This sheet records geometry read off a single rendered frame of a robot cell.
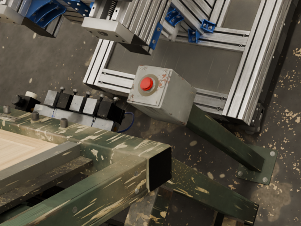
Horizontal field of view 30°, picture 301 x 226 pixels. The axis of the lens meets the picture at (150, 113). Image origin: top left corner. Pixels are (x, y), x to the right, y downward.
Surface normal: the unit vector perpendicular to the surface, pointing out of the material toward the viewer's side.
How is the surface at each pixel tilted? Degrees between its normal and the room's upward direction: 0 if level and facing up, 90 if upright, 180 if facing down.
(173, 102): 90
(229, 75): 0
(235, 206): 90
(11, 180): 90
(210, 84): 0
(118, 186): 90
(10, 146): 56
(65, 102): 0
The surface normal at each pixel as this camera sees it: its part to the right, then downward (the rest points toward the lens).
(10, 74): -0.49, -0.32
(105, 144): -0.02, -0.95
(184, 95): 0.82, 0.16
